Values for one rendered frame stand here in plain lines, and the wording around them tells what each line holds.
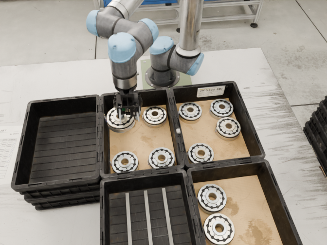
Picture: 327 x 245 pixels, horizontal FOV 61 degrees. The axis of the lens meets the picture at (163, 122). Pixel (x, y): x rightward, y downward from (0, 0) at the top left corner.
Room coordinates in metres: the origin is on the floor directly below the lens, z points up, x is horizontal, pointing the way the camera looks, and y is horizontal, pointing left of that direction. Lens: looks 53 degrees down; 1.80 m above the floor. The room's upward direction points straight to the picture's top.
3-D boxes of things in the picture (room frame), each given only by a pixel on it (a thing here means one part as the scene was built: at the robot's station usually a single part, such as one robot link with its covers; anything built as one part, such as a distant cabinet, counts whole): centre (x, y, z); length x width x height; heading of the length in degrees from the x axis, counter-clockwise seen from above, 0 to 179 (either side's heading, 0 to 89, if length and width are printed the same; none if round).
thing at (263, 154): (0.67, -0.20, 0.92); 0.40 x 0.30 x 0.02; 8
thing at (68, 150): (0.59, 0.39, 0.87); 0.40 x 0.30 x 0.11; 8
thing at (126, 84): (0.61, 0.11, 1.22); 0.08 x 0.08 x 0.05
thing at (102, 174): (0.63, 0.10, 0.92); 0.40 x 0.30 x 0.02; 8
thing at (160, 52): (1.08, 0.00, 0.92); 0.13 x 0.12 x 0.14; 62
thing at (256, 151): (0.67, -0.20, 0.87); 0.40 x 0.30 x 0.11; 8
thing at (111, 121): (0.62, 0.16, 1.01); 0.10 x 0.10 x 0.01
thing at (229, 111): (0.79, -0.26, 0.86); 0.10 x 0.10 x 0.01
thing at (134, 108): (0.60, 0.12, 1.14); 0.09 x 0.08 x 0.12; 8
